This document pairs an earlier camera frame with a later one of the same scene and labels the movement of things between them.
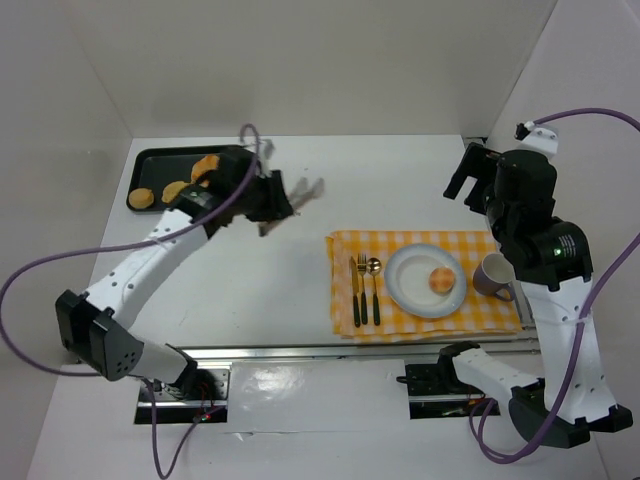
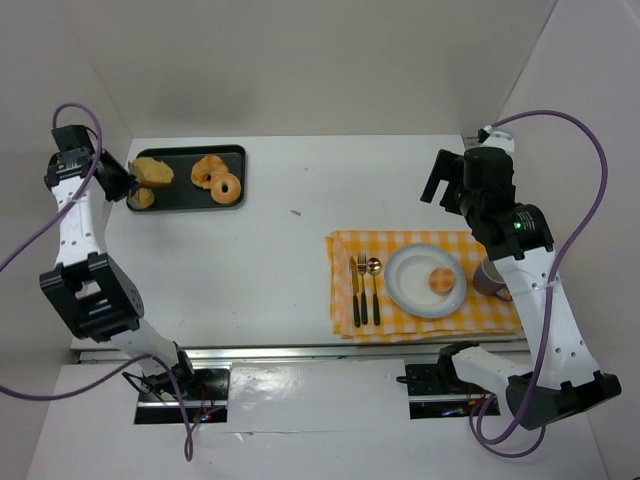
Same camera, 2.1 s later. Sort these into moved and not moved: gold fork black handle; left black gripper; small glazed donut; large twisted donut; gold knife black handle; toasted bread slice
Moved: toasted bread slice; left black gripper
Not moved: large twisted donut; small glazed donut; gold knife black handle; gold fork black handle
